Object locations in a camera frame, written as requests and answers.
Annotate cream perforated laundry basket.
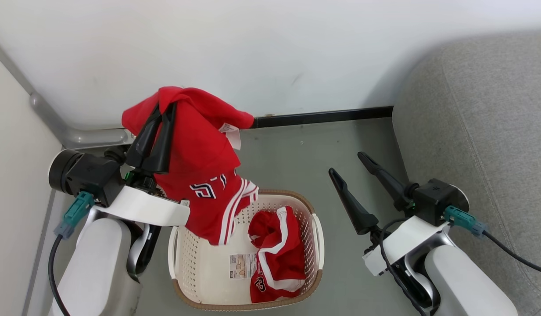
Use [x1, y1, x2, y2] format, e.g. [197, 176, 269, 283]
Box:
[167, 189, 325, 312]

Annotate red shorts with white trim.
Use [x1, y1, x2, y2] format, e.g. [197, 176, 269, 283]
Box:
[247, 206, 308, 304]

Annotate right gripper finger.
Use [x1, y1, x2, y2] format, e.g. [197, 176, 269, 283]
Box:
[328, 168, 379, 236]
[357, 151, 414, 212]

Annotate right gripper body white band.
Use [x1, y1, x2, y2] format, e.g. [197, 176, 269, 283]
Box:
[362, 216, 451, 277]

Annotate right camera cable teal plug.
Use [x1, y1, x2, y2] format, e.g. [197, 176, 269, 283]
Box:
[443, 205, 541, 277]

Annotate paper label sticker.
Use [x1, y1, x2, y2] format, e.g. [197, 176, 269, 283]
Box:
[229, 253, 258, 280]

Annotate thin black right gripper cable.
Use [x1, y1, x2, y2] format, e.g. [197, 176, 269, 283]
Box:
[377, 217, 430, 316]

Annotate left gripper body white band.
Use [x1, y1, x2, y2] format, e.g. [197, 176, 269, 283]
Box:
[97, 172, 190, 226]

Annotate red jersey with striped trim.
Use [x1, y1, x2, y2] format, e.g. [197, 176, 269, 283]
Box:
[121, 86, 260, 246]

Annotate grey fabric sofa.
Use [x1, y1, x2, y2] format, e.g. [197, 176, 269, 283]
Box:
[392, 30, 541, 316]

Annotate black baseboard strip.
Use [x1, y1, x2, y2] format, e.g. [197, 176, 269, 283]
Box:
[252, 106, 394, 129]

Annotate camera cable teal plug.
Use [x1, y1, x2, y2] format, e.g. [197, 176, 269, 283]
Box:
[47, 191, 96, 316]
[443, 205, 541, 277]

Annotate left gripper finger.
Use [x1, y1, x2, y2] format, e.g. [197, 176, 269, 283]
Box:
[125, 104, 162, 170]
[143, 102, 177, 174]

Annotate left camera cable teal plug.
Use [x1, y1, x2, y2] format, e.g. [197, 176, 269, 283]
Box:
[47, 191, 96, 316]

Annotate grey wall corner trim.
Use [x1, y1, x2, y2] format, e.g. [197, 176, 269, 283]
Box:
[0, 34, 136, 150]

